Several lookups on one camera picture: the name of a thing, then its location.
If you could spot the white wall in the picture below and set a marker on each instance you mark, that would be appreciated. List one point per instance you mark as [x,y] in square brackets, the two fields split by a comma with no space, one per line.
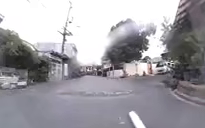
[131,69]

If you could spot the grey low building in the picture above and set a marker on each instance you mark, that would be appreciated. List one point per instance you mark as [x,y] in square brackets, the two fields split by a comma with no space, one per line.
[56,56]

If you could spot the leafy green tree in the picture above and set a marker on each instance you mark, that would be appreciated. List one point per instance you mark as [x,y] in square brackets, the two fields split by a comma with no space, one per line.
[185,46]

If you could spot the utility pole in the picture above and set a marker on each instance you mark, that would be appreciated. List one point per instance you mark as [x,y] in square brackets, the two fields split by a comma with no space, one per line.
[64,40]

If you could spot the white vehicle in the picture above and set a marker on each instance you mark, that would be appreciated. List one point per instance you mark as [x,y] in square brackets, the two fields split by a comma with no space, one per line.
[162,67]

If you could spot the grey fence wall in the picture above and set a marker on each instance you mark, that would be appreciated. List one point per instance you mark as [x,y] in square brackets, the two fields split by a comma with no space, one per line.
[6,78]

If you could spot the green bushy tree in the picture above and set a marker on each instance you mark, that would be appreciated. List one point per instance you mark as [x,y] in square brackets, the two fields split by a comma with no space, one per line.
[13,50]

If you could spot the large dark tree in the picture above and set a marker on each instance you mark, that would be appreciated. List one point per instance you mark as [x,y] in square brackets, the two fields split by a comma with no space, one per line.
[126,41]

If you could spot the grey asphalt road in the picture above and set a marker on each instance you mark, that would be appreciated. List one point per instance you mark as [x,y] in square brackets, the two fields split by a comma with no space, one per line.
[90,110]

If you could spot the white painted road line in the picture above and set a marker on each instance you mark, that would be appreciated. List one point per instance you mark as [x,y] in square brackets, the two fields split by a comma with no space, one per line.
[136,120]

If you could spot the tall brown building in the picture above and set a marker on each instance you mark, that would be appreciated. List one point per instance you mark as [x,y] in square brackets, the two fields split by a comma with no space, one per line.
[193,20]

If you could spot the concrete kerb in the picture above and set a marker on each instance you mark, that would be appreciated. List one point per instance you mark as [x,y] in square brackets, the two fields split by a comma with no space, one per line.
[193,96]

